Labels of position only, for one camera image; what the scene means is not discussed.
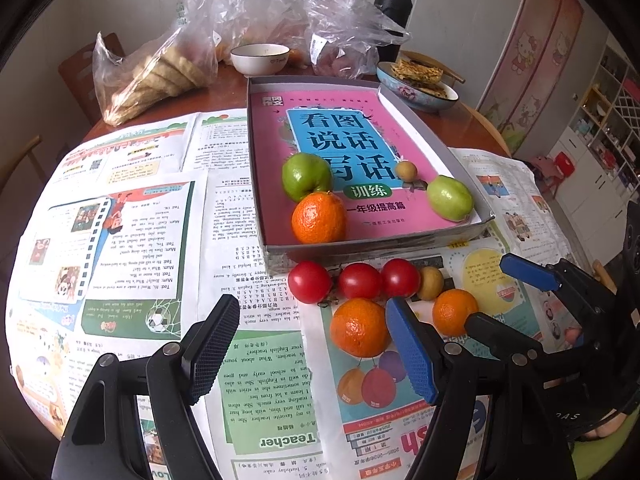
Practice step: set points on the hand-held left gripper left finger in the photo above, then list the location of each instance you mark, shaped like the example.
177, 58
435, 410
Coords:
210, 350

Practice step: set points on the colourful newspaper with yellow circle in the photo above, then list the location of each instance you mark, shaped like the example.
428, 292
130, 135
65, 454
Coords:
360, 410

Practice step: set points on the clear plastic bag with label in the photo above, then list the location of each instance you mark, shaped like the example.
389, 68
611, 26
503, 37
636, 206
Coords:
345, 35

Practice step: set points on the red tomato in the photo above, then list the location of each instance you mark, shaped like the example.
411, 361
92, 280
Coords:
310, 281
400, 277
360, 281

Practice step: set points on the dark green apple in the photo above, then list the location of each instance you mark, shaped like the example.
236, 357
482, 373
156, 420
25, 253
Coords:
305, 177

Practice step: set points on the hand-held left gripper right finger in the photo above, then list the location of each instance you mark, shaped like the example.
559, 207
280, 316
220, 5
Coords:
412, 350

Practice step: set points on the orange mandarin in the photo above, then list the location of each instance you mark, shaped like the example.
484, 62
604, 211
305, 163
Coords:
357, 330
319, 219
452, 312

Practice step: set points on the white cubby shelf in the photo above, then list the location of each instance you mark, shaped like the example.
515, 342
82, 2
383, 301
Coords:
600, 135

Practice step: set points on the newspaper with small cartoon pictures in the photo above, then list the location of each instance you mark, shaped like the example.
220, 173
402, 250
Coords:
520, 200

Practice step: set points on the wooden chair with flat back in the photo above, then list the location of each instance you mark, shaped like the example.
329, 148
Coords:
75, 70

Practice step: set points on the green clothing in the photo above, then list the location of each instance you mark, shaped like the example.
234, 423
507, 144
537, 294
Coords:
610, 465

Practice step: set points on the clear plastic bag of flatbreads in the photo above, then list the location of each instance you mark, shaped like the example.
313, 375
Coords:
107, 75

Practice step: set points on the shallow grey cardboard box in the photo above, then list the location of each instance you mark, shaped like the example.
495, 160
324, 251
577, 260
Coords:
350, 255

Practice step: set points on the blue floral bowl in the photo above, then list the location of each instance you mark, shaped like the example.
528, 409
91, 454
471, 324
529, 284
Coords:
415, 98

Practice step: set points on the wooden chair with curved rail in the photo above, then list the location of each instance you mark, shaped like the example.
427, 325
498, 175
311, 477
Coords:
487, 127
22, 160

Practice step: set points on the black thermos bottle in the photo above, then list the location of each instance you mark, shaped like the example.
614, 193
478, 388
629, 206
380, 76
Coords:
392, 5

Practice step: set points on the pink book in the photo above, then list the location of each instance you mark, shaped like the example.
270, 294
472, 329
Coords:
320, 130

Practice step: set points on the light green apple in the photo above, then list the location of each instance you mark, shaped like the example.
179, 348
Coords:
450, 198

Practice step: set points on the white ceramic bowl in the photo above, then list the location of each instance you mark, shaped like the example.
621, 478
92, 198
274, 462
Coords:
260, 62

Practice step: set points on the stack of flatbreads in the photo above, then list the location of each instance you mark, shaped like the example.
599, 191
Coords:
160, 80

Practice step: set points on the red child stool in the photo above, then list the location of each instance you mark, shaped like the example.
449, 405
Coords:
562, 167

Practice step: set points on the newspaper with film strip picture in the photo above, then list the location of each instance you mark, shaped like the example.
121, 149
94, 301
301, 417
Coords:
125, 260

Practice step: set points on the person's right hand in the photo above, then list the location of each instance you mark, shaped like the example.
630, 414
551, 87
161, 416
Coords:
602, 430

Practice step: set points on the newspaper with orange green header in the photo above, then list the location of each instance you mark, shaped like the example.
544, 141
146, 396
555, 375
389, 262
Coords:
150, 150

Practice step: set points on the pile of fried pancakes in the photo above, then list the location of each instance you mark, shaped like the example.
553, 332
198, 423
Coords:
417, 71

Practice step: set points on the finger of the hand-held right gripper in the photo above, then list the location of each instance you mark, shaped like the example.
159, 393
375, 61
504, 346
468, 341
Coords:
495, 332
530, 270

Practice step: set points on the crumpled clear plastic bag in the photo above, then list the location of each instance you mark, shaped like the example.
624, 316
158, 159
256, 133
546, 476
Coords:
240, 10

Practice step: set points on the pink child stool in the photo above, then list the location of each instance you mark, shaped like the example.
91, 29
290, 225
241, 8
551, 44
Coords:
540, 166

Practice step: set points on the pink cartoon cat wardrobe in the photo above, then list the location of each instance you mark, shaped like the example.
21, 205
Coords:
540, 60

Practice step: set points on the small brown kiwi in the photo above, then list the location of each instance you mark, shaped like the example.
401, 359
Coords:
431, 283
406, 170

